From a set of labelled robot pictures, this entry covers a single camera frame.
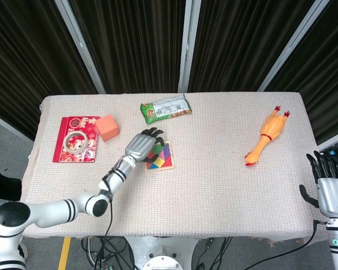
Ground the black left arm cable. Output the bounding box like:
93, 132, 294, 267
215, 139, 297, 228
92, 193, 115, 270

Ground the aluminium frame post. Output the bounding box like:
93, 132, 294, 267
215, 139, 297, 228
55, 0, 106, 94
177, 0, 202, 93
257, 0, 332, 92

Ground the orange foam cube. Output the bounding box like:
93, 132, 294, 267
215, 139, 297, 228
94, 114, 119, 142

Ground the colourful tangram puzzle tray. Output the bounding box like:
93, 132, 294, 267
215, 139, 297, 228
144, 139, 176, 173

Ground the green snack packet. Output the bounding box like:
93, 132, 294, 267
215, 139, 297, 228
140, 94, 193, 125

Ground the orange rubber chicken toy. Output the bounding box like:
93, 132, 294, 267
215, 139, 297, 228
244, 105, 291, 167

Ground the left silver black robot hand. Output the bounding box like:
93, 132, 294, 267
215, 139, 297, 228
124, 127, 167, 164

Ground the beige woven tablecloth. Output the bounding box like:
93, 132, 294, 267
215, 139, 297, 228
16, 92, 326, 242

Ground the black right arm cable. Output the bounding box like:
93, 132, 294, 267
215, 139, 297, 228
236, 219, 327, 270

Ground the red spiral notebook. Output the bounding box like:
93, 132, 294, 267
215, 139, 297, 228
52, 115, 101, 164

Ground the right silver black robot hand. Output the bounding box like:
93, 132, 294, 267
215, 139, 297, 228
299, 150, 338, 217

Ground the black equipment with blue lights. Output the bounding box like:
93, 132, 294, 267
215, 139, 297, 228
321, 145, 338, 165

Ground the black cable tangle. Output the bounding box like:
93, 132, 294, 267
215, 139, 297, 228
81, 236, 136, 270
195, 237, 233, 270

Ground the beige tape roll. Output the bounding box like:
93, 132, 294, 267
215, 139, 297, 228
64, 130, 89, 154

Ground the black pleated curtain panel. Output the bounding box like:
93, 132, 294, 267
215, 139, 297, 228
187, 0, 316, 92
69, 0, 186, 94
266, 0, 338, 146
0, 0, 99, 141

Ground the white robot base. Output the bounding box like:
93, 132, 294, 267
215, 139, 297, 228
123, 235, 199, 270

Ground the person in black trousers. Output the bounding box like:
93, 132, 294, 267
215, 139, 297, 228
0, 167, 29, 261

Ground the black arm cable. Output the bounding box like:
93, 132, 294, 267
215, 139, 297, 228
92, 193, 115, 270
236, 219, 327, 270

